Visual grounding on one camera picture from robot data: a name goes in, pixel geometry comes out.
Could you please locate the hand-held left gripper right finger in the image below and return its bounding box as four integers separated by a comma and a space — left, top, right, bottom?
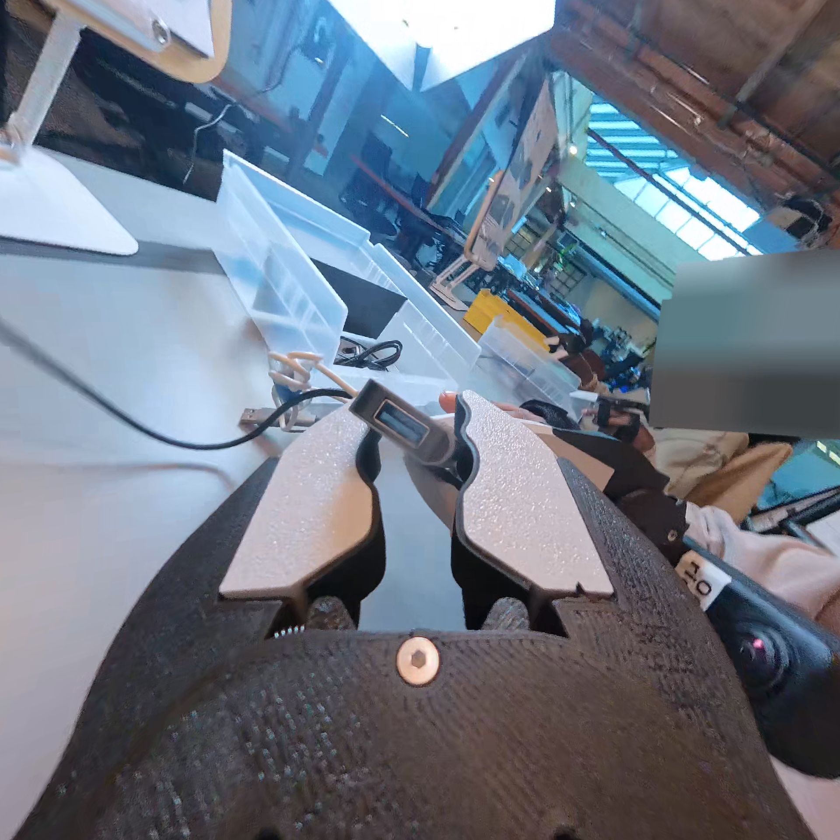
451, 389, 618, 632

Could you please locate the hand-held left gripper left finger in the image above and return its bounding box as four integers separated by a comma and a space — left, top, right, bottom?
218, 399, 388, 632

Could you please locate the grey usb adapter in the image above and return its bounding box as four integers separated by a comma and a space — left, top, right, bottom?
349, 378, 475, 487

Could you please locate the clear plastic bin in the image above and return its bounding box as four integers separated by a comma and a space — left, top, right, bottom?
215, 150, 483, 395
478, 315, 581, 395

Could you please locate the person's right hand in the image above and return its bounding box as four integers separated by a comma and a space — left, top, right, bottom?
438, 390, 565, 431

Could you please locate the yellow plastic bin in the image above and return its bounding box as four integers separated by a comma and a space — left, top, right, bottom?
462, 289, 526, 336

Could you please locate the black flat device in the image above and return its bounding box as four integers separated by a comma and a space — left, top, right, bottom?
310, 257, 409, 339

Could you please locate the wooden instruction board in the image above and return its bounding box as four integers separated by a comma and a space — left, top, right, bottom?
427, 79, 565, 303
49, 0, 232, 85

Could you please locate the white board stand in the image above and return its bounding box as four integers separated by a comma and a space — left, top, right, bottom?
0, 0, 175, 257

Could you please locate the printed instruction sheet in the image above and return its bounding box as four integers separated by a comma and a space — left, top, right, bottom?
141, 0, 217, 56

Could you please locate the long black cable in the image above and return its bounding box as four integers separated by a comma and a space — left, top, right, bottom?
0, 318, 358, 452

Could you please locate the coiled black usb cable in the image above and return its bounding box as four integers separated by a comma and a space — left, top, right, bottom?
335, 338, 404, 371

